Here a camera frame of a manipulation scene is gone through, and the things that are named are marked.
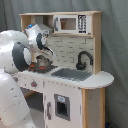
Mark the right red stove knob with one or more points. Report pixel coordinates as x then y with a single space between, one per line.
34 84

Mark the black toy faucet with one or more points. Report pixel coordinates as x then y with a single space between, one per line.
85 61

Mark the white cabinet door with dispenser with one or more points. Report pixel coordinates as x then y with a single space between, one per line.
63 106

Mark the grey toy sink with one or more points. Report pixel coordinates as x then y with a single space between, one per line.
72 74

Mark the black toy stovetop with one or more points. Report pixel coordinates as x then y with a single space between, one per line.
40 69

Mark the wooden toy kitchen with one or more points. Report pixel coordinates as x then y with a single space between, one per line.
67 46

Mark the grey range hood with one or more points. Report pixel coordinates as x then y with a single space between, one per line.
39 20

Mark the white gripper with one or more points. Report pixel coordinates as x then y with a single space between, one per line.
48 54

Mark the toy microwave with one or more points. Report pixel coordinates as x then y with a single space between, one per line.
74 24

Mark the small metal toy pot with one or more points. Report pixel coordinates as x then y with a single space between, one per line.
43 63

